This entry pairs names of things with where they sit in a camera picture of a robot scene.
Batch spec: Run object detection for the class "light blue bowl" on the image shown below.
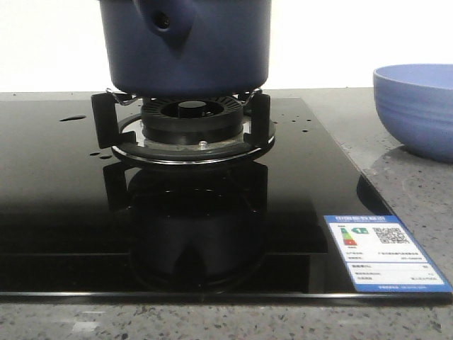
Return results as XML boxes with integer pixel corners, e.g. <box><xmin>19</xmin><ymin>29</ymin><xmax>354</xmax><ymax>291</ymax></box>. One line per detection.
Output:
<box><xmin>373</xmin><ymin>64</ymin><xmax>452</xmax><ymax>163</ymax></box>

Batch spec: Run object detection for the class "right black pot support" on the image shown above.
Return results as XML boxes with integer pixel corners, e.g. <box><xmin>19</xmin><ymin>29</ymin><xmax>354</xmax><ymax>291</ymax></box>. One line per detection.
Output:
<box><xmin>91</xmin><ymin>89</ymin><xmax>275</xmax><ymax>167</ymax></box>

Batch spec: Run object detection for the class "dark blue pot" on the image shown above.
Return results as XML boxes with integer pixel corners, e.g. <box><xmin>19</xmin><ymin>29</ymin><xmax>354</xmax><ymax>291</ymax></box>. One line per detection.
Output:
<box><xmin>99</xmin><ymin>1</ymin><xmax>272</xmax><ymax>98</ymax></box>

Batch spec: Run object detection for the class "right gas burner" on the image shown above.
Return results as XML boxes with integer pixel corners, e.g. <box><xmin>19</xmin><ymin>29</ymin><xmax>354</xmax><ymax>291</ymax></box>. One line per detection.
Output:
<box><xmin>141</xmin><ymin>97</ymin><xmax>243</xmax><ymax>145</ymax></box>

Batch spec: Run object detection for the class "black glass gas stove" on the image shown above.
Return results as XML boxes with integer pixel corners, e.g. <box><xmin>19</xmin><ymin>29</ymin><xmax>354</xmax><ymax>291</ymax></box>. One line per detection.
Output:
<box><xmin>1</xmin><ymin>98</ymin><xmax>452</xmax><ymax>305</ymax></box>

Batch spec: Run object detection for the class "blue energy label sticker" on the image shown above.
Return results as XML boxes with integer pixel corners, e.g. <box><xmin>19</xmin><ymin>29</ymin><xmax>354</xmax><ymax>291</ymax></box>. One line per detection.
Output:
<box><xmin>324</xmin><ymin>215</ymin><xmax>452</xmax><ymax>293</ymax></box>

